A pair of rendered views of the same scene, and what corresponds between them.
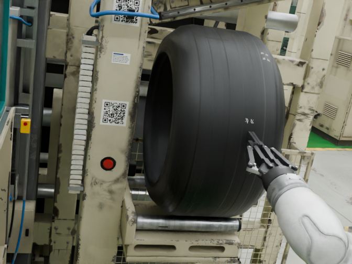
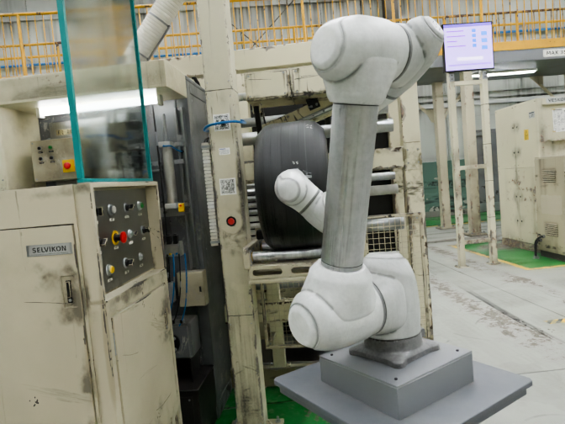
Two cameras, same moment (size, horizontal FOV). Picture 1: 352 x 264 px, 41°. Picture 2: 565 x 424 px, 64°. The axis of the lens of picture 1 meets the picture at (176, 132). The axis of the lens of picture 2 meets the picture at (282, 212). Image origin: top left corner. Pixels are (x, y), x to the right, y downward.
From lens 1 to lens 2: 1.03 m
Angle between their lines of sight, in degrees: 25
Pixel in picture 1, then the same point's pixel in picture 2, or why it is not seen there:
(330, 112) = (552, 230)
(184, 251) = (288, 272)
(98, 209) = (231, 254)
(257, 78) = (300, 138)
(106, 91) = (220, 173)
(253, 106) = (297, 153)
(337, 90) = (551, 207)
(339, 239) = (292, 179)
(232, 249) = not seen: hidden behind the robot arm
